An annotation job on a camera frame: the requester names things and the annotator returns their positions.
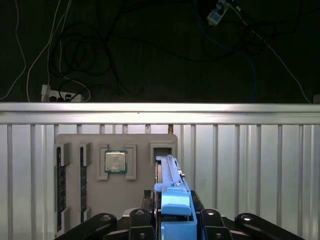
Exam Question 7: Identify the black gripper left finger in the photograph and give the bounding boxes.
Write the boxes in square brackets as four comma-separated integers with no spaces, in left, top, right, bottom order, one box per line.
[53,189,158,240]

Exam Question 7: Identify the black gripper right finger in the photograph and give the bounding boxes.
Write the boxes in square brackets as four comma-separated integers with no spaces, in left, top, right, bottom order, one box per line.
[191,190,301,240]

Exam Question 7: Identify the hard disk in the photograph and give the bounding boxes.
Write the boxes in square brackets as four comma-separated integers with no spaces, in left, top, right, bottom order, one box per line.
[153,154,208,240]

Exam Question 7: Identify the grey parts rack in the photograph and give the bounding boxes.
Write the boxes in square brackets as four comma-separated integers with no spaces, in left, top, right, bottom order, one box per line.
[53,133,180,238]

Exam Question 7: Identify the silver CPU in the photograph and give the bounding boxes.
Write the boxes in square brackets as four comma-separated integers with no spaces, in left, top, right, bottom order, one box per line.
[104,150,129,174]

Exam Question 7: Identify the green RAM stick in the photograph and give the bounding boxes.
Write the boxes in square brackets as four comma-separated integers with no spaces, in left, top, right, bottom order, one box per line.
[55,146,67,233]

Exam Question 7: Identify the white blue power strip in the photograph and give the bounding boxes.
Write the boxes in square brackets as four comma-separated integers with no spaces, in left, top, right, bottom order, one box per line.
[206,0,230,27]

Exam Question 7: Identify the blue floor cable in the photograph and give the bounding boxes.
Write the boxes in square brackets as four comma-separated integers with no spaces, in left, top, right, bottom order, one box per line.
[194,0,259,103]

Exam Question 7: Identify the white floor cable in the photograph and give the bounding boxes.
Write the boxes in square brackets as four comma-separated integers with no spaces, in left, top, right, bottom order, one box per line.
[0,0,28,101]
[26,0,74,103]

